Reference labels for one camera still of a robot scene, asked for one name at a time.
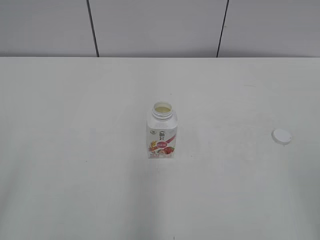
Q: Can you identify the white strawberry yogurt bottle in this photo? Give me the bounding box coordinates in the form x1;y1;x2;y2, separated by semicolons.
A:
146;101;178;159

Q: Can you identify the white ribbed bottle cap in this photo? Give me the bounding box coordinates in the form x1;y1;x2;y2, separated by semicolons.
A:
271;128;292;146

